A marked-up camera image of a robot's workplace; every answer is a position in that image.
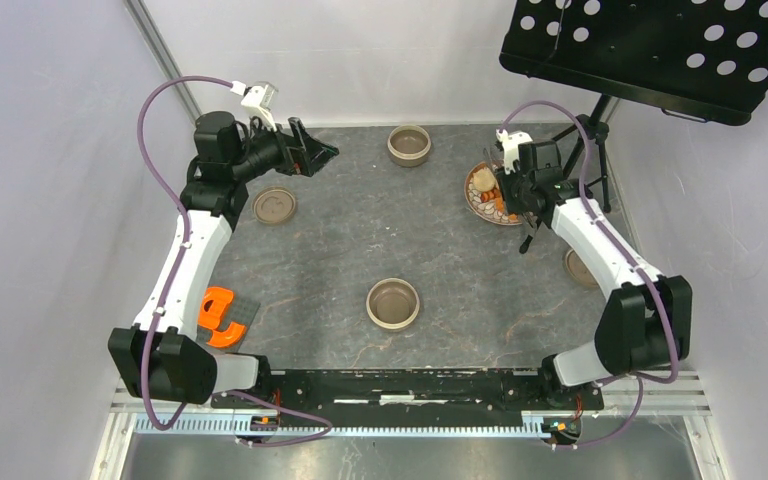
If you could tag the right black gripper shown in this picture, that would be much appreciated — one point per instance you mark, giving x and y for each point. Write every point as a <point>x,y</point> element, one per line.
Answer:
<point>511,204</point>

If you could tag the far brown bowl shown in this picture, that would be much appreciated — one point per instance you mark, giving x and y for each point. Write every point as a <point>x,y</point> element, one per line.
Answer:
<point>409,145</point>

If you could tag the brown lid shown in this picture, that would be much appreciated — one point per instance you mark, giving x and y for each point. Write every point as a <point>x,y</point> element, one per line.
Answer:
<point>578,271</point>
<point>274,206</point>

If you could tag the right brown lid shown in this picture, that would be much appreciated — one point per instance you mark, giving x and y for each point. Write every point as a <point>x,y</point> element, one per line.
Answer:
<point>578,271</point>

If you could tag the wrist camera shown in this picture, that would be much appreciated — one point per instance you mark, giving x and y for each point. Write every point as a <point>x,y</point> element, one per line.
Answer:
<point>510,142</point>
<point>255,101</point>

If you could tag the grey lego baseplate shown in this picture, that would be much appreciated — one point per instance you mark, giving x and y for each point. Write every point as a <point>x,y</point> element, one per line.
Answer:
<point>243,311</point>

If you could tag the brown bowl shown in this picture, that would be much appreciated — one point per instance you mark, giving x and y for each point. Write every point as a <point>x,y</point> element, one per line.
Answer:
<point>393,304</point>
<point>409,145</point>

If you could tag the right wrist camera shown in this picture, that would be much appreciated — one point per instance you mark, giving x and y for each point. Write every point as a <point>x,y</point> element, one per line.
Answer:
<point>510,142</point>

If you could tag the patterned orange plate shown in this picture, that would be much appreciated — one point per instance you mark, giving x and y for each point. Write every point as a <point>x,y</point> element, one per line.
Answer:
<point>486,210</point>

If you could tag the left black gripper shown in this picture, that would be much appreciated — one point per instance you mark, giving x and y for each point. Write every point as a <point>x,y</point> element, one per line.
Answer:
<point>296,152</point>

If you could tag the left brown lid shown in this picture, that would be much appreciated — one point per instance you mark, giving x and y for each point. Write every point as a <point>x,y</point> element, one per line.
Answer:
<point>274,206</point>

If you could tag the round bread bun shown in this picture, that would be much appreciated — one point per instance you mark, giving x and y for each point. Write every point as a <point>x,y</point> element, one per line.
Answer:
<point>483,180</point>

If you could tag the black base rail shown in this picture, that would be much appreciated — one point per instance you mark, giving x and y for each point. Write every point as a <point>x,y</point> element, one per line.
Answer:
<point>419,398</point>

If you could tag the near brown bowl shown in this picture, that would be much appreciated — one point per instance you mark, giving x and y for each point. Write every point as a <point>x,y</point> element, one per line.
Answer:
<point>393,304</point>

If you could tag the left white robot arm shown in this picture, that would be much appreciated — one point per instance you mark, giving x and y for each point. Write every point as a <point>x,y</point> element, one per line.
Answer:
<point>158,357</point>

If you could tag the black music stand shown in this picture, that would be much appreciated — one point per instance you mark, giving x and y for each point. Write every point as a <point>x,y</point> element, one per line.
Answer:
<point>700,60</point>

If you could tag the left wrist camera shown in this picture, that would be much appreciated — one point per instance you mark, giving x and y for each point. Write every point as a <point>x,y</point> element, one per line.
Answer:
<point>255,101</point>

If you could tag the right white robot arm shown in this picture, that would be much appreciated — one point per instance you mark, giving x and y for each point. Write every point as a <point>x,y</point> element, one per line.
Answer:
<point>646,320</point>

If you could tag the small sausage piece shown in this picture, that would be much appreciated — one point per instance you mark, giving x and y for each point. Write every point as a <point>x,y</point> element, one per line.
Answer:
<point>487,196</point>

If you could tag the orange fried food piece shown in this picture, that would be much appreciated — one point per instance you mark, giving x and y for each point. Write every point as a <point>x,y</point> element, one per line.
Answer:
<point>502,215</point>

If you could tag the orange horseshoe toy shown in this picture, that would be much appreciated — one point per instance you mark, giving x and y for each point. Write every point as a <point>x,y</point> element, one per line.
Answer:
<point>215,307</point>

